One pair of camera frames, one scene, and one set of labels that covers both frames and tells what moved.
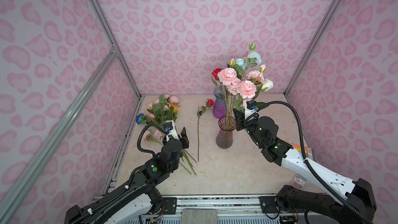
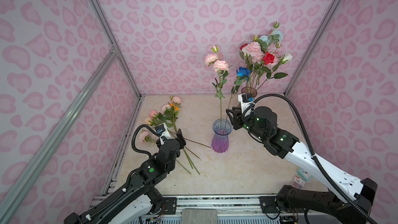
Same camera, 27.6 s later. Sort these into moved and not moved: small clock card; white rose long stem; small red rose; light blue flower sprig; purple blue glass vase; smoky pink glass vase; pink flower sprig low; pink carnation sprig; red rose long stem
Moved: red rose long stem; white rose long stem; small red rose; purple blue glass vase; smoky pink glass vase; pink carnation sprig; light blue flower sprig
Not moved: pink flower sprig low; small clock card
